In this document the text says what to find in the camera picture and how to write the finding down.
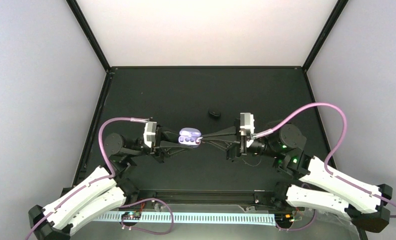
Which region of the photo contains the lavender earbud charging case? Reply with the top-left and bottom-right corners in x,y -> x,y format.
178,127 -> 202,147

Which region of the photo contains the black earbud charging case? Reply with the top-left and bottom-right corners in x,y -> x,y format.
208,109 -> 221,120

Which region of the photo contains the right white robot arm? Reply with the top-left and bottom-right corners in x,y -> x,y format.
198,123 -> 393,233

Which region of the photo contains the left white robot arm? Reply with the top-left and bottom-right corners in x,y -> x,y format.
26,122 -> 201,240

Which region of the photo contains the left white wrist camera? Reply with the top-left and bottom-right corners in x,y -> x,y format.
143,121 -> 157,148

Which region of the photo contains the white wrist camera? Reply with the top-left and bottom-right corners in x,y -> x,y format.
240,112 -> 255,140
143,121 -> 157,148

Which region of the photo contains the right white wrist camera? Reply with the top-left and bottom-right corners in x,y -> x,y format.
240,112 -> 255,140

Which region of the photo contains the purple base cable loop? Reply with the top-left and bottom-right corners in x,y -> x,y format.
120,198 -> 175,236

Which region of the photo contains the black aluminium front rail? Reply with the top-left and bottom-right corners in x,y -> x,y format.
130,189 -> 287,206

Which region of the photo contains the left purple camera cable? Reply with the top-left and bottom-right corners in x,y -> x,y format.
25,116 -> 150,240

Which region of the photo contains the purple camera cable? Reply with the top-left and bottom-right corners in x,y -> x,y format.
250,102 -> 396,219
25,116 -> 150,240

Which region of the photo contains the white slotted cable duct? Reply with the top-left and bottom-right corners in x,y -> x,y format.
95,211 -> 276,226

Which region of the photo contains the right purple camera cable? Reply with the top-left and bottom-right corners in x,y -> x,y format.
250,102 -> 396,219

